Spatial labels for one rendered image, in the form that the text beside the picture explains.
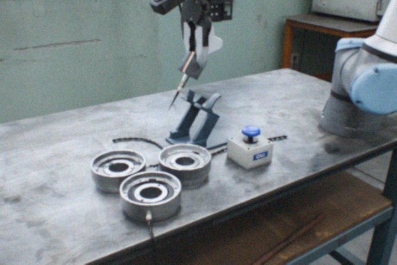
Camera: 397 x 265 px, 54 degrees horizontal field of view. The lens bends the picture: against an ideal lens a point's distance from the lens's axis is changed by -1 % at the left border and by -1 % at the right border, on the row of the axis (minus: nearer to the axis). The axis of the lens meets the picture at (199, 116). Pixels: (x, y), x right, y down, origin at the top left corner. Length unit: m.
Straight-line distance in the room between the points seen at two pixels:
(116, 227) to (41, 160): 0.30
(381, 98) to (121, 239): 0.56
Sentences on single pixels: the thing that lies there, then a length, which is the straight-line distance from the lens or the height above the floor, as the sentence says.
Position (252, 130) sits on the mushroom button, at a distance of 0.82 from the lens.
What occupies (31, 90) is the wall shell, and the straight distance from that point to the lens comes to 2.33.
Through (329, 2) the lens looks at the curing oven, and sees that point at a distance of 3.03.
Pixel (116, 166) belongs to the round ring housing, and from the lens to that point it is 0.80.
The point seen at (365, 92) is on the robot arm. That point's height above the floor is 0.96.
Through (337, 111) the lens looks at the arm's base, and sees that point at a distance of 1.02.
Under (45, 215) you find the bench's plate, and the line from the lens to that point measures 0.73.
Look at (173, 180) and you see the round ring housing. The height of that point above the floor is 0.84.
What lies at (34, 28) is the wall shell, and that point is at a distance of 2.26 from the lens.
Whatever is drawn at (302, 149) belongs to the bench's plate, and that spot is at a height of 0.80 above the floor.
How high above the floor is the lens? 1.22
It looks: 23 degrees down
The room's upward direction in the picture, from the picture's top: 1 degrees clockwise
